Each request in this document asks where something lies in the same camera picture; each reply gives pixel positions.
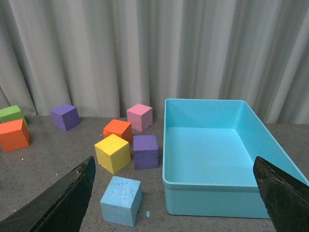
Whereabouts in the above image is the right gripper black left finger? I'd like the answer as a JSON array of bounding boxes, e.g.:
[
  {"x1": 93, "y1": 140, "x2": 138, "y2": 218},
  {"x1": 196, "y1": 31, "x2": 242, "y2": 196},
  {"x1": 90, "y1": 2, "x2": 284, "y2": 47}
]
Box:
[{"x1": 0, "y1": 156, "x2": 96, "y2": 232}]

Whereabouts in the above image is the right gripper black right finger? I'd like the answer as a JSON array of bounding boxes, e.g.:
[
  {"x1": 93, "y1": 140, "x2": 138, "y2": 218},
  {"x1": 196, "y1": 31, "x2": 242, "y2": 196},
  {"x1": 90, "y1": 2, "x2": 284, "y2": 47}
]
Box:
[{"x1": 253, "y1": 156, "x2": 309, "y2": 232}]

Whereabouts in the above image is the light blue dented foam cube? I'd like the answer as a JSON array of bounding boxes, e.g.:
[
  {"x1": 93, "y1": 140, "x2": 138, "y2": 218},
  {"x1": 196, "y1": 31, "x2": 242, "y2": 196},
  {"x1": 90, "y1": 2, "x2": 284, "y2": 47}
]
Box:
[{"x1": 100, "y1": 176, "x2": 142, "y2": 227}]

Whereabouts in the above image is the yellow foam cube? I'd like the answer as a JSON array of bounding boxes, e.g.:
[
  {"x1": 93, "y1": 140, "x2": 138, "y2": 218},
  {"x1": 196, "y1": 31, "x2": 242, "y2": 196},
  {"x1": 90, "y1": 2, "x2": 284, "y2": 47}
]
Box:
[{"x1": 94, "y1": 134, "x2": 131, "y2": 174}]

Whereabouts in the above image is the orange foam cube left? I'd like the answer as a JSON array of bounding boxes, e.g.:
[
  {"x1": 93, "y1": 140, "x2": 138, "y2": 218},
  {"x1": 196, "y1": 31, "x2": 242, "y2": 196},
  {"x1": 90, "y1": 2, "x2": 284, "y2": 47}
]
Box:
[{"x1": 0, "y1": 119, "x2": 30, "y2": 152}]

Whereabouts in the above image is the orange foam cube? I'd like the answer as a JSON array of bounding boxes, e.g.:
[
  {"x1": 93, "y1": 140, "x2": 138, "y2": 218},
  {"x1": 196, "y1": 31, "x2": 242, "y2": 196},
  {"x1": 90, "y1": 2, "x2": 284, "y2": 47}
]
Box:
[
  {"x1": 103, "y1": 119, "x2": 133, "y2": 143},
  {"x1": 0, "y1": 119, "x2": 30, "y2": 152}
]

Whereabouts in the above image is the purple foam cube back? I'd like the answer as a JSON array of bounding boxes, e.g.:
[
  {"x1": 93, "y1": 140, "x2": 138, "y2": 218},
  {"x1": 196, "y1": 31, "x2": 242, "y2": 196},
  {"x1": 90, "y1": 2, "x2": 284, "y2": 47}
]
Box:
[{"x1": 50, "y1": 103, "x2": 81, "y2": 131}]

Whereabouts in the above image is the light blue plastic bin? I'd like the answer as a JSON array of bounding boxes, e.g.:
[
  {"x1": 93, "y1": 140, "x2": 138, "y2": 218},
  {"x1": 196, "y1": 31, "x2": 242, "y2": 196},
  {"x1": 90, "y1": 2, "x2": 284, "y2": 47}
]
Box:
[{"x1": 162, "y1": 99, "x2": 308, "y2": 218}]

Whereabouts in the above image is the orange foam cube right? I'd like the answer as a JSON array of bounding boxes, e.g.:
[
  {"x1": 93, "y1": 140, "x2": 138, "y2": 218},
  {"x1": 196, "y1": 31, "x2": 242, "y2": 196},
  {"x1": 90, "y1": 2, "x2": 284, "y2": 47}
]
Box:
[{"x1": 103, "y1": 119, "x2": 133, "y2": 143}]

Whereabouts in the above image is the purple foam cube near bin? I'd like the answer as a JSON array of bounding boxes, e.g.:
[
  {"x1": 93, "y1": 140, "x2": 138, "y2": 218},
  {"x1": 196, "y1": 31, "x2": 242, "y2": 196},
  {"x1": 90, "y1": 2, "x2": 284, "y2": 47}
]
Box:
[{"x1": 133, "y1": 135, "x2": 159, "y2": 170}]

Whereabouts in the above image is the green foam cube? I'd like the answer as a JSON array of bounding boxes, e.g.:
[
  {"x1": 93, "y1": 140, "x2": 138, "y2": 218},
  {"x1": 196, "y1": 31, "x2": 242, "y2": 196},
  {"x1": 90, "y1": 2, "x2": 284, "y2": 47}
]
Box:
[{"x1": 0, "y1": 105, "x2": 28, "y2": 126}]

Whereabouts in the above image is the pink foam cube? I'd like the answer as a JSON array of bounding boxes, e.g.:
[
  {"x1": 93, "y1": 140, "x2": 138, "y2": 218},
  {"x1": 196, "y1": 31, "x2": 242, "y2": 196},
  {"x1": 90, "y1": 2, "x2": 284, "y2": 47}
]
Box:
[{"x1": 126, "y1": 103, "x2": 153, "y2": 132}]

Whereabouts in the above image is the grey pleated curtain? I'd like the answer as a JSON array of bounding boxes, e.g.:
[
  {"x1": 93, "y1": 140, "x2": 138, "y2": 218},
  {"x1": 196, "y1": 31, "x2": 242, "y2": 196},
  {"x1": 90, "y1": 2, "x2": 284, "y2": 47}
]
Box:
[{"x1": 0, "y1": 0, "x2": 309, "y2": 124}]

